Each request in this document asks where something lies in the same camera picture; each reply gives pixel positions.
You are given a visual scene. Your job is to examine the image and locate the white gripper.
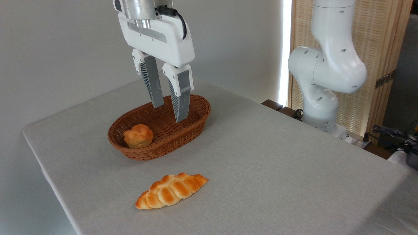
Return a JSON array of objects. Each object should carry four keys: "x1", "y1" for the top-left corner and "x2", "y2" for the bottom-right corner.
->
[{"x1": 118, "y1": 12, "x2": 195, "y2": 123}]

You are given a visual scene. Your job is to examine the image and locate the long braided bread loaf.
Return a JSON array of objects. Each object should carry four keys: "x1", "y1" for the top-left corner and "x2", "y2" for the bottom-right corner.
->
[{"x1": 135, "y1": 172, "x2": 208, "y2": 210}]

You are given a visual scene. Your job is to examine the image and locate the brown wicker oval basket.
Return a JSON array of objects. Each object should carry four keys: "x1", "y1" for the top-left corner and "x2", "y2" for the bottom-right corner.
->
[{"x1": 107, "y1": 94, "x2": 211, "y2": 161}]

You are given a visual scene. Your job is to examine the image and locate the round knotted bread roll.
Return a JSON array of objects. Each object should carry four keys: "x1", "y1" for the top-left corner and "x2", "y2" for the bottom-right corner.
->
[{"x1": 123, "y1": 124, "x2": 153, "y2": 149}]

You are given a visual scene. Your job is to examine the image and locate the dark wooden base board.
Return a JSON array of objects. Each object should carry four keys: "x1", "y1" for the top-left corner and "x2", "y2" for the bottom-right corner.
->
[{"x1": 261, "y1": 99, "x2": 305, "y2": 121}]

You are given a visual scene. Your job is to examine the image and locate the light grey tablecloth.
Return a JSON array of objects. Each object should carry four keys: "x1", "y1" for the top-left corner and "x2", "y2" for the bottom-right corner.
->
[{"x1": 22, "y1": 76, "x2": 418, "y2": 235}]

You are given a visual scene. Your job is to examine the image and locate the wooden bamboo folding screen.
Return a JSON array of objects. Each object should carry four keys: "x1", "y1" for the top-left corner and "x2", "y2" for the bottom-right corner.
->
[{"x1": 289, "y1": 0, "x2": 414, "y2": 137}]

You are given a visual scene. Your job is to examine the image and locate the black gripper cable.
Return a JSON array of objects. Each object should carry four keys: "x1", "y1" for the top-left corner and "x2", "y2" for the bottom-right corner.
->
[{"x1": 158, "y1": 6, "x2": 188, "y2": 40}]

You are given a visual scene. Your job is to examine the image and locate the tangle of black cables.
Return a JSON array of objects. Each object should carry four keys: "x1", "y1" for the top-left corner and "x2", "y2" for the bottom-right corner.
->
[{"x1": 371, "y1": 121, "x2": 418, "y2": 154}]

